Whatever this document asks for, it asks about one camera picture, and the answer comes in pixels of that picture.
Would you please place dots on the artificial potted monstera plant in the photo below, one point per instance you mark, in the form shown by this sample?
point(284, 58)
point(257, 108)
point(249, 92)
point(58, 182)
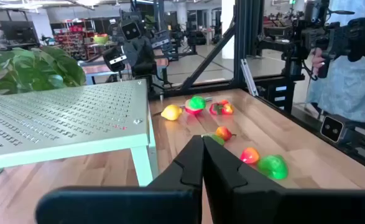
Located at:
point(30, 68)

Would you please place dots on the red-orange toy fruit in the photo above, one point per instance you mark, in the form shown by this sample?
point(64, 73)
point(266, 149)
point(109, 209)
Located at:
point(224, 102)

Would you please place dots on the toy kiwi half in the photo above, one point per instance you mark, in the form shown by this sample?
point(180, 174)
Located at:
point(218, 139)

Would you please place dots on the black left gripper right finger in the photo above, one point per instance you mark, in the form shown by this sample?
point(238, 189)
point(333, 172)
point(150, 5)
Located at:
point(247, 199)

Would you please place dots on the silver metal bracket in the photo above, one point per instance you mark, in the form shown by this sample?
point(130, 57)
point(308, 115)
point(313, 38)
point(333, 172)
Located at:
point(249, 77)

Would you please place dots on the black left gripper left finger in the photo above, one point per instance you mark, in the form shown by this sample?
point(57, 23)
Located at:
point(176, 193)

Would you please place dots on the black drawer cabinet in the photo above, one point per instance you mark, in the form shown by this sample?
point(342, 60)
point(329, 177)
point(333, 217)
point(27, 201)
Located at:
point(280, 93)

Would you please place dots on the wooden table with blue legs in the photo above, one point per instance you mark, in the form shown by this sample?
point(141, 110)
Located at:
point(95, 70)

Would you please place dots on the person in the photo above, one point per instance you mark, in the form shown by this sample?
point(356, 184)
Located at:
point(350, 87)

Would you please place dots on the person's hand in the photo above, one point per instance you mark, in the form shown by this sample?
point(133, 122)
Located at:
point(318, 59)

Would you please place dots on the mint green perforated rack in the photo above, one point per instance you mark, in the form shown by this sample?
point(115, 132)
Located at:
point(61, 118)

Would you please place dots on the red toy strawberry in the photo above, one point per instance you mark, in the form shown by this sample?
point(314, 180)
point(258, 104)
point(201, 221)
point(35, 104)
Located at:
point(214, 109)

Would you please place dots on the green toy pear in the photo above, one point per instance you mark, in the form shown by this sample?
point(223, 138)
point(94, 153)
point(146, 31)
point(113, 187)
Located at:
point(273, 167)

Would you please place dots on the black handheld device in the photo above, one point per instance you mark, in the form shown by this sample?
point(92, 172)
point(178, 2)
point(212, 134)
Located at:
point(325, 37)

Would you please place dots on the black computer monitor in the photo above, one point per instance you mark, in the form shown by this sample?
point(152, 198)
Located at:
point(19, 31)

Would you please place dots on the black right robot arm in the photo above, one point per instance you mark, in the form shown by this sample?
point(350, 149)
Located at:
point(140, 53)

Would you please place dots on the orange-red toy pear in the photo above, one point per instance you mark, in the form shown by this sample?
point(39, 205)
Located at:
point(224, 133)

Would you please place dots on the yellow toy lemon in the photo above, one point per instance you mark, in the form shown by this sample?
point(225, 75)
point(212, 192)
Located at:
point(171, 112)

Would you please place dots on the red toy apple half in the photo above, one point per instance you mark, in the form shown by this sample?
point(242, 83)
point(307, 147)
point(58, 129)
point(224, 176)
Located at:
point(191, 111)

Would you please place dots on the small orange toy fruit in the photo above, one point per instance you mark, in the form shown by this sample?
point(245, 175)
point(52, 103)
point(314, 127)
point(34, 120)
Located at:
point(250, 155)
point(228, 109)

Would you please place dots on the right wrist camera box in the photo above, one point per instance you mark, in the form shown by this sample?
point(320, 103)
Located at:
point(114, 59)

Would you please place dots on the black depth camera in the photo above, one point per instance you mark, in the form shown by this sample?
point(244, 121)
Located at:
point(131, 30)

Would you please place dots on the table-level depth camera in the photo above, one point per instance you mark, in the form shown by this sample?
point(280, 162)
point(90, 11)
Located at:
point(332, 128)

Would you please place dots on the green bowl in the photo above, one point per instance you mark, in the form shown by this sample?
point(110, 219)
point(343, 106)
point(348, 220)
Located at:
point(100, 39)

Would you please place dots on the shelf with red bins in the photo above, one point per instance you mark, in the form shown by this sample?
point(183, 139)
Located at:
point(73, 40)

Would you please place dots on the green toy fruit half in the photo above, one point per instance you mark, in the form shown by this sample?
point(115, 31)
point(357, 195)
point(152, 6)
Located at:
point(197, 102)

